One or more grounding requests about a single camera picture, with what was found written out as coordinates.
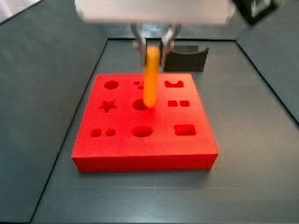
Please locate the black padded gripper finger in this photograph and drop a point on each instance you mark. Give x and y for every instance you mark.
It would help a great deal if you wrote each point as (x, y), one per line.
(139, 43)

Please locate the red shape-sorting board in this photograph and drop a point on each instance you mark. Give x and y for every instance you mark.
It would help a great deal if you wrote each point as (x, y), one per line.
(124, 137)

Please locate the yellow oval peg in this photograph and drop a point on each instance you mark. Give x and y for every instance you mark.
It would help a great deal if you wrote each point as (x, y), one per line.
(151, 73)

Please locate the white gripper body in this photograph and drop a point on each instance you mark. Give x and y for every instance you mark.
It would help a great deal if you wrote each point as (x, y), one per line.
(184, 12)

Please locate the black curved holder bracket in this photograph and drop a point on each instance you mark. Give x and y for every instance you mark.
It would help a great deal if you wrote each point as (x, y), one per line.
(185, 58)

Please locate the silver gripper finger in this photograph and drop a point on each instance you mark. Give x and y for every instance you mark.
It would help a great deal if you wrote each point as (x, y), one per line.
(167, 41)

